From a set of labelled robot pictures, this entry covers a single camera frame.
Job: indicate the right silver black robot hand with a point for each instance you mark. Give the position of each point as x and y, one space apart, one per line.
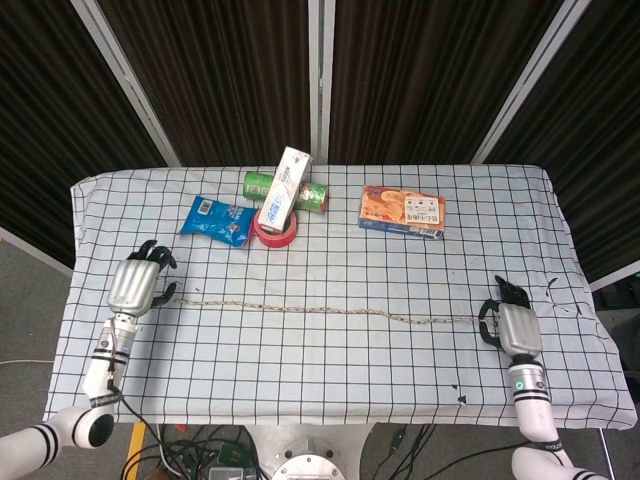
520 327

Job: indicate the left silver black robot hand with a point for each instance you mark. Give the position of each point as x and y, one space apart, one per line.
132 285

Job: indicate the blue snack bag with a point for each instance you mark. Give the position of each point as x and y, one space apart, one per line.
215 220

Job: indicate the red tape roll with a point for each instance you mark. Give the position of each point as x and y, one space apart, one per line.
272 241

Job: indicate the orange blue biscuit box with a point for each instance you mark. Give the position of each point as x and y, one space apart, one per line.
395 205

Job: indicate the white toothpaste box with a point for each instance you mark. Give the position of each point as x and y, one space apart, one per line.
282 192

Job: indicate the dark ribbed partition panel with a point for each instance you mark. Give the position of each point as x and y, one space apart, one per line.
50 125
215 75
425 75
600 150

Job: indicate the white black checkered tablecloth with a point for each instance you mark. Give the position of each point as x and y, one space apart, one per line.
300 375

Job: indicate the green circuit board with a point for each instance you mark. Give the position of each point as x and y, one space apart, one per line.
232 454

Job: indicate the green cylindrical snack can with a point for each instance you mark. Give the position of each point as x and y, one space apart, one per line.
315 197

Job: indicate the grey partition base rail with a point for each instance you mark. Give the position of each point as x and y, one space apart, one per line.
35 250
617 281

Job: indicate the grey partition frame post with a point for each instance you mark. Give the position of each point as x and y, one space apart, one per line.
315 75
125 80
530 80

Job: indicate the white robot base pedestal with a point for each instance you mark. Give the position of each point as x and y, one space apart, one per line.
310 450

